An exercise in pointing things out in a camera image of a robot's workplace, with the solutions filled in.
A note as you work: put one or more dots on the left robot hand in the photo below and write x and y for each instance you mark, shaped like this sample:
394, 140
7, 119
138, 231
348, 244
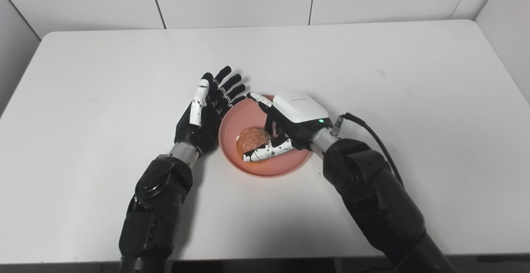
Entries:
205, 113

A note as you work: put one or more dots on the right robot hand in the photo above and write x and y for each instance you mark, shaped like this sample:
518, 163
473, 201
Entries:
290, 126

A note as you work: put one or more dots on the pink plate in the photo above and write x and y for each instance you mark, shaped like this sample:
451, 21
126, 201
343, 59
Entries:
265, 157

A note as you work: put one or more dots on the orange cream puff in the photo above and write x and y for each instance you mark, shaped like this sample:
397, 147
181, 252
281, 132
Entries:
252, 140

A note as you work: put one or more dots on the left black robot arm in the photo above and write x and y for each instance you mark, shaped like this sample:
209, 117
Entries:
159, 211

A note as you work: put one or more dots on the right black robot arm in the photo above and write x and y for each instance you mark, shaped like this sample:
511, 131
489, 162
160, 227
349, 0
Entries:
381, 206

